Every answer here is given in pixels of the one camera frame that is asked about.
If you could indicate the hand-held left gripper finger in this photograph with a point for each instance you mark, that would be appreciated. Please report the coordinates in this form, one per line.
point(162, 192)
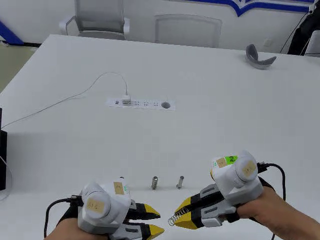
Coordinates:
point(140, 231)
point(143, 211)

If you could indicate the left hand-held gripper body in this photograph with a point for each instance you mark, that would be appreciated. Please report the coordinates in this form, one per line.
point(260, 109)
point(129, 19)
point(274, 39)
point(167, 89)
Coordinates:
point(100, 200)

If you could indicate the grey curved headband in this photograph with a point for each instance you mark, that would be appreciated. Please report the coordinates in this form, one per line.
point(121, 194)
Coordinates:
point(257, 61)

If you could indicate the black box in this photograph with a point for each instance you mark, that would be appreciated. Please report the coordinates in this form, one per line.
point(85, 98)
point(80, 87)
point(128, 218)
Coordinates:
point(3, 155)

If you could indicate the grey mesh office chair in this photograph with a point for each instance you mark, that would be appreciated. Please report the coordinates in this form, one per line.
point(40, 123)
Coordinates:
point(100, 17)

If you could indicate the white built-in power strip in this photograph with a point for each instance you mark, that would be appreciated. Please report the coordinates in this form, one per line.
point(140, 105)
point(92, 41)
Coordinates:
point(142, 104)

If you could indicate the person's right forearm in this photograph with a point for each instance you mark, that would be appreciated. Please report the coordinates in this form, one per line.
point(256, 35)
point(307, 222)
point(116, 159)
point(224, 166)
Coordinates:
point(292, 220)

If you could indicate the metal coil spring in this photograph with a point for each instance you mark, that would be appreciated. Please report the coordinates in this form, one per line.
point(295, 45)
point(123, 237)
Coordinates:
point(154, 185)
point(177, 216)

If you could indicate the white charger plug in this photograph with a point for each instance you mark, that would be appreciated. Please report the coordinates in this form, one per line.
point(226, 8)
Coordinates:
point(126, 100)

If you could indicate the person's left hand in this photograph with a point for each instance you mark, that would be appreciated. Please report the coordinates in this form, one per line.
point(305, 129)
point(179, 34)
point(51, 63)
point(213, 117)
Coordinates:
point(67, 230)

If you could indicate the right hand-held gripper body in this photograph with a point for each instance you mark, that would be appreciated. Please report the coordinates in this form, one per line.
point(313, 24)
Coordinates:
point(232, 180)

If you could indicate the person's right hand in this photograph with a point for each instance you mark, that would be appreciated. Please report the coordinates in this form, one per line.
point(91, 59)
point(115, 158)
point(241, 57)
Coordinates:
point(260, 207)

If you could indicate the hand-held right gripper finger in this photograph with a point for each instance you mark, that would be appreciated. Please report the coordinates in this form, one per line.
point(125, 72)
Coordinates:
point(212, 216)
point(202, 197)

